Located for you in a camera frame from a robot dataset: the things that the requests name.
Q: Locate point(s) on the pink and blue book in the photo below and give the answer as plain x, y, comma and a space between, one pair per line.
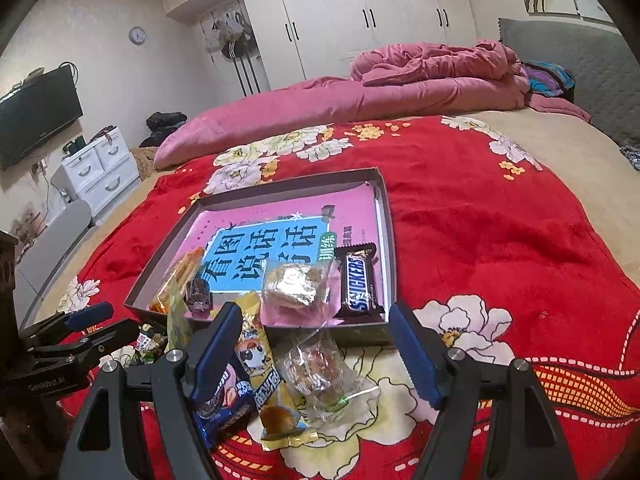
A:
239, 241

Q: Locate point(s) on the white wardrobe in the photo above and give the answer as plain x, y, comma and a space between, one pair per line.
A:
305, 39

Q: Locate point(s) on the yellow cartoon snack packet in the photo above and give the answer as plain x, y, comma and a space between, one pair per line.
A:
282, 424

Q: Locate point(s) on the grey shallow box tray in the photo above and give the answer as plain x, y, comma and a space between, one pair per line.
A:
148, 283

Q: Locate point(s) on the dark clothes pile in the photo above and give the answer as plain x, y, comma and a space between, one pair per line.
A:
161, 125

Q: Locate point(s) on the colourful folded clothes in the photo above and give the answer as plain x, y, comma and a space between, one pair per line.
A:
550, 79

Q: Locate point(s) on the pink folded duvet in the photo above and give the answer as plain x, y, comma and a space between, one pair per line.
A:
399, 80

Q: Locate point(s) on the Snickers bar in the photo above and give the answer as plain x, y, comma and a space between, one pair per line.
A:
359, 302

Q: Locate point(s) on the grey padded headboard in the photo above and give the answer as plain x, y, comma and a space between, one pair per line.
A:
605, 69

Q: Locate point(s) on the red floral blanket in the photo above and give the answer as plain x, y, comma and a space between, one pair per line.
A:
516, 234

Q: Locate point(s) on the white drawer cabinet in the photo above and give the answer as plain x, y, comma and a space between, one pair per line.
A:
102, 174

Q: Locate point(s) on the blue Oreo packet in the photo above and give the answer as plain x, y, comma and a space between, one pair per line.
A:
232, 401

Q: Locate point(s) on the black green-pea snack packet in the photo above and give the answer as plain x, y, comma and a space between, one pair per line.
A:
148, 348

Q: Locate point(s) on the orange-edged cracker packet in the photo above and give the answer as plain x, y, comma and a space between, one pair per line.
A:
180, 273

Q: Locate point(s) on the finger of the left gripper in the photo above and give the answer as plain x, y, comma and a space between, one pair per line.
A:
57, 327
95, 342

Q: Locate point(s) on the clear-wrapped brown pastry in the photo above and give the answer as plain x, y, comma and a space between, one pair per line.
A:
298, 294

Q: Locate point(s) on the clear-wrapped red snack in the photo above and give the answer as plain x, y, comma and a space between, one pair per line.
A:
313, 366

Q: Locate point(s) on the black wall television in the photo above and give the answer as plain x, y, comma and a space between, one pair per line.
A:
38, 110

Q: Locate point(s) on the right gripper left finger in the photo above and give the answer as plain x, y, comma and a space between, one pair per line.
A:
108, 441

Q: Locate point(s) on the round wall clock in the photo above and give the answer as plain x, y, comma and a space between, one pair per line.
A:
137, 35

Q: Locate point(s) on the green and yellow snack packet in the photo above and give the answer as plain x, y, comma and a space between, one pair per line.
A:
179, 331

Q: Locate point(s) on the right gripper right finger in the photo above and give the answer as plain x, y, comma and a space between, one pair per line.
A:
525, 439

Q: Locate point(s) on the hanging bags and hats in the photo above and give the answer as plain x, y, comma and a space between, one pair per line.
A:
235, 36

